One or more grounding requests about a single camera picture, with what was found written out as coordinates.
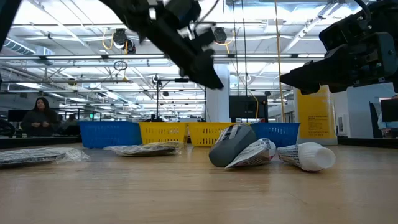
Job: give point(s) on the yellow white wipes canister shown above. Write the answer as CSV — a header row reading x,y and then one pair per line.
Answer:
x,y
315,118

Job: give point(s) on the black metal frame rig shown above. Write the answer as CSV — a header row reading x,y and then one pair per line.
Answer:
x,y
157,99

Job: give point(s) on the small blue plastic basket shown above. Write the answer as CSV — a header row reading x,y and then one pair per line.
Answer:
x,y
280,133

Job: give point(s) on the clear plastic bag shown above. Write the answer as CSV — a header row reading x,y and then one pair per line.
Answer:
x,y
146,149
34,154

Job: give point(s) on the black monitor on stand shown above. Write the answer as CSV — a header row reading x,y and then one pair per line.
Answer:
x,y
245,107

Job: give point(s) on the person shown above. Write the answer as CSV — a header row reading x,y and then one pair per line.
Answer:
x,y
70,122
40,121
387,127

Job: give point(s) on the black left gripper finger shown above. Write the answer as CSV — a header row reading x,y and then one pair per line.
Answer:
x,y
186,59
206,57

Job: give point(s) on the grey tube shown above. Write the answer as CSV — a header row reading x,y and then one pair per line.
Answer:
x,y
231,146

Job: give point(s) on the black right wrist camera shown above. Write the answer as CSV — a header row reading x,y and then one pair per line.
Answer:
x,y
342,32

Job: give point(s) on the large blue plastic basket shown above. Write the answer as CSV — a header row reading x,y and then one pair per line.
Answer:
x,y
109,135

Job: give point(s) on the white pillar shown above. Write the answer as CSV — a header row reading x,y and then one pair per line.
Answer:
x,y
217,105

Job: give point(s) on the yellow plastic basket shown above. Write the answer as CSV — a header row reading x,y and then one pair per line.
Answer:
x,y
161,132
205,133

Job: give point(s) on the black overhead rail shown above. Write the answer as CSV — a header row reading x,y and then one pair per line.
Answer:
x,y
93,56

